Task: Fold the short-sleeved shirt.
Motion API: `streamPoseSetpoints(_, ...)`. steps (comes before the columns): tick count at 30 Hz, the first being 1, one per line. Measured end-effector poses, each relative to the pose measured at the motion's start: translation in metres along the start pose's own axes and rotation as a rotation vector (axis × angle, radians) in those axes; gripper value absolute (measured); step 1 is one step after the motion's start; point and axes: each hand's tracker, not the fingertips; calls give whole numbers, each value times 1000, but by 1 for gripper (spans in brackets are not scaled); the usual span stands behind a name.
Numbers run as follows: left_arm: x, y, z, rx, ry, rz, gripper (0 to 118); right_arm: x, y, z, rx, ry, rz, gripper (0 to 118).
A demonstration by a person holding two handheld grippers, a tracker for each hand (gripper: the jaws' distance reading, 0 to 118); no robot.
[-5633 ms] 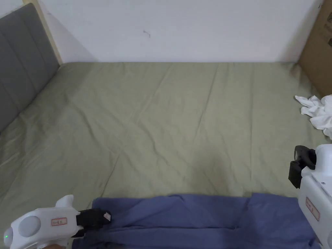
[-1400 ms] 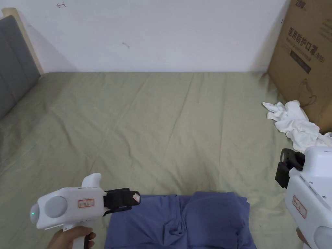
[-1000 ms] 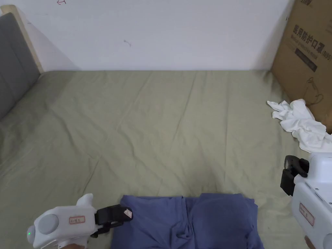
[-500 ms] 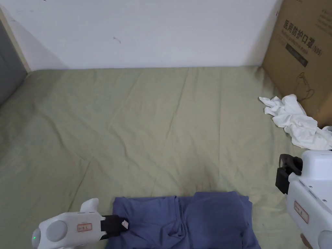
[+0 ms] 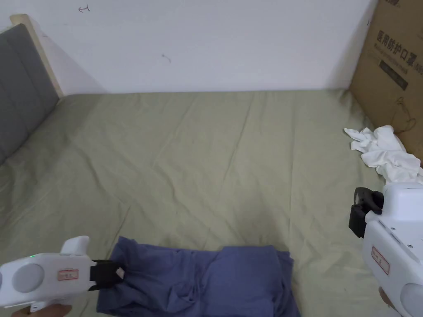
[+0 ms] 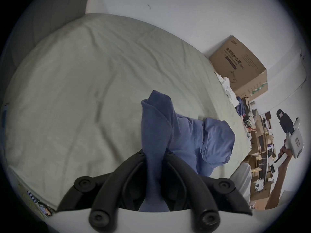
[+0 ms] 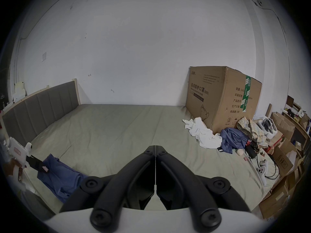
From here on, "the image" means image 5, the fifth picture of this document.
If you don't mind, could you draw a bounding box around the white crumpled cloth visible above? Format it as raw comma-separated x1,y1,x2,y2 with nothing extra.
343,125,423,185

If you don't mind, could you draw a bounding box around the person's right hand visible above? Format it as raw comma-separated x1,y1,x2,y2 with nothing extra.
378,286,394,308

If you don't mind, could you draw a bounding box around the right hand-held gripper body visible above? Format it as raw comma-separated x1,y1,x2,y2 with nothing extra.
348,182,423,317

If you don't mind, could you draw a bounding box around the bed with pale green sheet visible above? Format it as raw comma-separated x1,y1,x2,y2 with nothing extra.
0,88,423,317

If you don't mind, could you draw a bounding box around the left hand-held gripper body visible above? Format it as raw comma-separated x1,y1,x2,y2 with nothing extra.
0,235,107,314

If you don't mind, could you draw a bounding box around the grey padded headboard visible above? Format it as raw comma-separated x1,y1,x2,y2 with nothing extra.
0,14,64,166

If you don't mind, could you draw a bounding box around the dark blue shirt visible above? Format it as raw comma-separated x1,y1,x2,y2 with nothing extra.
95,236,302,317

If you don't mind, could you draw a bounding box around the person's left hand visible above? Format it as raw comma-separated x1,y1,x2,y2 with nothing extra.
11,303,72,317

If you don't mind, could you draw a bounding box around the large brown carton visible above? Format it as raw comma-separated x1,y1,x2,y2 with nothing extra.
349,0,423,162

